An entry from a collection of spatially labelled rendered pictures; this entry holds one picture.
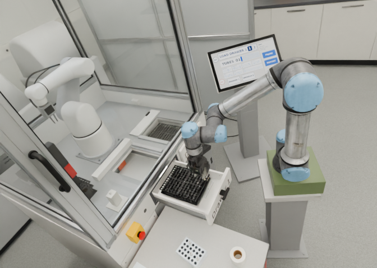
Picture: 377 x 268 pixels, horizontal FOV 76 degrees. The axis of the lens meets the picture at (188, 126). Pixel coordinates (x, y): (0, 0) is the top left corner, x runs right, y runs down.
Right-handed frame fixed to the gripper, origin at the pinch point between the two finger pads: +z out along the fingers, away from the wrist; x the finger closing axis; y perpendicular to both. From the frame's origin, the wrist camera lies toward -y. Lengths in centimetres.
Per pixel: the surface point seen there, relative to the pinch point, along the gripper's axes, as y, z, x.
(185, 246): 32.2, 14.8, 2.4
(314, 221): -47, 94, 58
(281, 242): -16, 80, 39
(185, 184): 5.1, 6.5, -9.6
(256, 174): -75, 91, 5
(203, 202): 9.7, 10.6, 2.7
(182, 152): -13.3, 3.4, -20.9
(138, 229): 36.8, 4.2, -18.3
